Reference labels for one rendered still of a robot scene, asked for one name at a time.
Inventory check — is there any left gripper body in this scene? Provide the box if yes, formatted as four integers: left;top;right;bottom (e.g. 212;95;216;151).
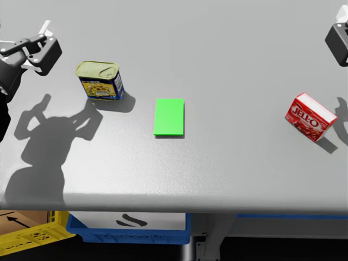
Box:
0;53;31;103

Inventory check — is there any red and white carton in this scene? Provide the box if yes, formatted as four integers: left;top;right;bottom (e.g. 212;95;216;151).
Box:
284;92;339;144

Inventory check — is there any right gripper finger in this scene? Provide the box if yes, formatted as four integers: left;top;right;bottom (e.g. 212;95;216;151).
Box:
324;4;348;67

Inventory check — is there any green pad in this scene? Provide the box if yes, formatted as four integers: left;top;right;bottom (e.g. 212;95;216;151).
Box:
153;98;185;136

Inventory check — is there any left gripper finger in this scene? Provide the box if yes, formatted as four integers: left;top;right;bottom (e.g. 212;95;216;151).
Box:
26;36;64;77
0;20;54;58

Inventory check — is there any white box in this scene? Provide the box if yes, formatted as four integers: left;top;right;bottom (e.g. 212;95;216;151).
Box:
71;212;187;232

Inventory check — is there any brown box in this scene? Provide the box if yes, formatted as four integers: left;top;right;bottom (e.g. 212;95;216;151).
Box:
0;210;50;236

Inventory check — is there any green and blue rectangular can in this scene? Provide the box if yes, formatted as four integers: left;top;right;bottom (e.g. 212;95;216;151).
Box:
75;60;126;102

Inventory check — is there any blue box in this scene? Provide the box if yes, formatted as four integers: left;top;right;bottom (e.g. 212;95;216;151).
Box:
66;213;191;246

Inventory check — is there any yellow box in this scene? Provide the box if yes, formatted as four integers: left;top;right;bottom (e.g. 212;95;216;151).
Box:
0;210;77;257

